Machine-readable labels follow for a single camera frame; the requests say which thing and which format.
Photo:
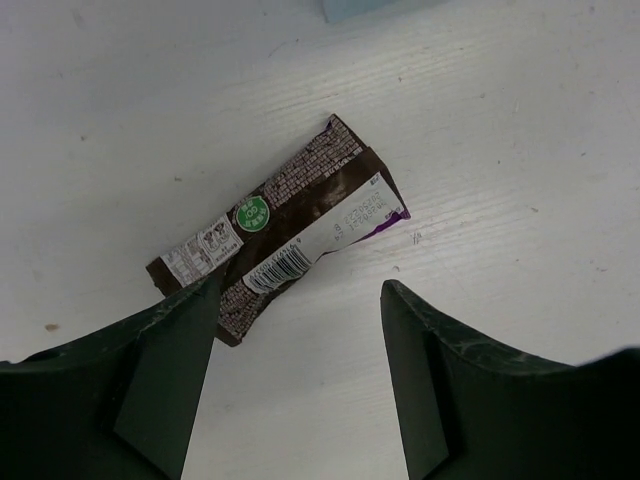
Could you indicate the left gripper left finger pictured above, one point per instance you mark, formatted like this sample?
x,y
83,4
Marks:
x,y
119,403

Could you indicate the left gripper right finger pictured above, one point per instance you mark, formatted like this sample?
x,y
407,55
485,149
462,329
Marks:
x,y
472,407

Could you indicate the brown chocolate bar wrapper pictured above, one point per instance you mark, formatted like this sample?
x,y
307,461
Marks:
x,y
335,192

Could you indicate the light blue paper bag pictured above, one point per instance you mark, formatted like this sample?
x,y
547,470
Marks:
x,y
336,11

